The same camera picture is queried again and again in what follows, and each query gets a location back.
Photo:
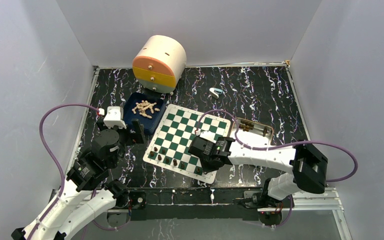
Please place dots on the round drawer cabinet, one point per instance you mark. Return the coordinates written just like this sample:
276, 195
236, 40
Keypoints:
160, 63

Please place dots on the green white chess board mat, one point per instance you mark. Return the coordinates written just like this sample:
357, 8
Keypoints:
175, 133

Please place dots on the dark blue plastic bin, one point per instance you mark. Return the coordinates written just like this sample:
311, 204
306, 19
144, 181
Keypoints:
150, 125

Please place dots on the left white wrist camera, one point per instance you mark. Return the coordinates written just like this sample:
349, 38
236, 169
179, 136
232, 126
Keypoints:
114, 117

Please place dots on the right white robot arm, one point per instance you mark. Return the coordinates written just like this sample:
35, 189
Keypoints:
304, 167

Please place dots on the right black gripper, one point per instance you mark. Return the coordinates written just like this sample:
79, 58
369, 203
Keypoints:
207, 169

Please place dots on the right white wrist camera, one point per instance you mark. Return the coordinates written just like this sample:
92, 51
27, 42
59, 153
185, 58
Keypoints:
208, 135

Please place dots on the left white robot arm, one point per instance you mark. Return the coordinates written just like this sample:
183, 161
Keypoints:
84, 195

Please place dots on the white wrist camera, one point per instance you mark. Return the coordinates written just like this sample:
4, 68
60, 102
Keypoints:
114, 117
208, 135

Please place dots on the pile of light chess pieces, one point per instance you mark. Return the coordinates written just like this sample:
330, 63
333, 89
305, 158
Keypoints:
145, 109

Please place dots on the small white blue clip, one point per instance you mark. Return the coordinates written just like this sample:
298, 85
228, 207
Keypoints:
215, 92

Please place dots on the black base frame rail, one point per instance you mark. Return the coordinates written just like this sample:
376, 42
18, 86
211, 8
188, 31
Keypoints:
248, 204

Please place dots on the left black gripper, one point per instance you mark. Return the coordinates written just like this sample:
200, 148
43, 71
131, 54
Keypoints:
134, 137

